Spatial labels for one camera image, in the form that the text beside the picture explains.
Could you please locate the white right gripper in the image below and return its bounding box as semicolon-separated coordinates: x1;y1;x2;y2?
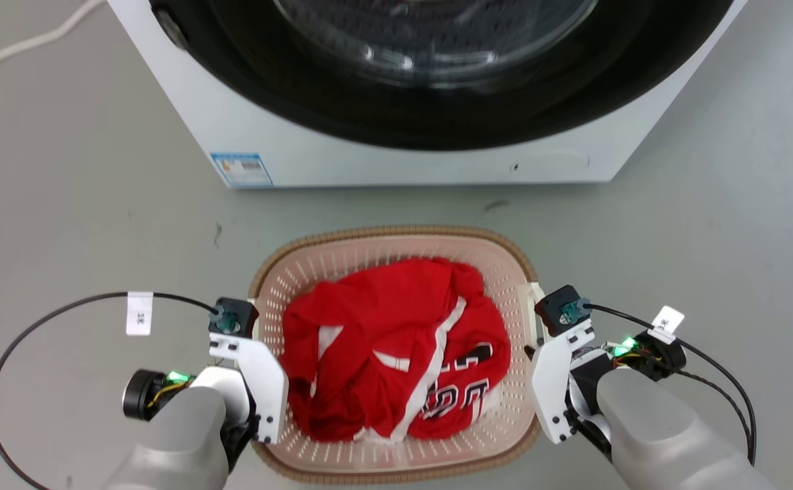
523;320;597;444

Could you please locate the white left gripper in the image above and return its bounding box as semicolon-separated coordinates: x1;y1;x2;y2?
208;333;289;444

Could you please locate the pink plastic laundry basket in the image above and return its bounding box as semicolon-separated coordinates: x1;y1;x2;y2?
247;225;548;485

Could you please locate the red sports jersey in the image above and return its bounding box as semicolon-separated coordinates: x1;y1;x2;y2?
279;257;511;444

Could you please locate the blue energy label sticker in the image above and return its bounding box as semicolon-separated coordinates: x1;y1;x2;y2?
210;152;274;189

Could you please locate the white washing machine body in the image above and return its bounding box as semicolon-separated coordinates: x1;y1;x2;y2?
107;0;749;189

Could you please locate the black round washing machine door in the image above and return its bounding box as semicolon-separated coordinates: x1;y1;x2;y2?
148;0;737;152

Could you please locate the white right cable tag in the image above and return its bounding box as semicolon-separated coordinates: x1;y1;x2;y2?
647;306;685;345

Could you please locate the white cable tag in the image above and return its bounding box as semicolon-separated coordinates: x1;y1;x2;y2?
647;306;685;345
126;291;154;337

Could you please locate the white left cable tag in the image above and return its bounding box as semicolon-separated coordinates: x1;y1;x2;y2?
126;291;154;337

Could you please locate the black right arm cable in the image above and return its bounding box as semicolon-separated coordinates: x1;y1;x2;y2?
585;304;758;466

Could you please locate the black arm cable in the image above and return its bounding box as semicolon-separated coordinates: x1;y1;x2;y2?
585;304;758;466
0;291;221;490

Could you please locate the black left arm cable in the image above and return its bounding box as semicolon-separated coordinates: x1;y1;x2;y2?
0;291;221;490

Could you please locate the white floor cable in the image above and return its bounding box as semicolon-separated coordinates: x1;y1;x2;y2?
0;0;106;85

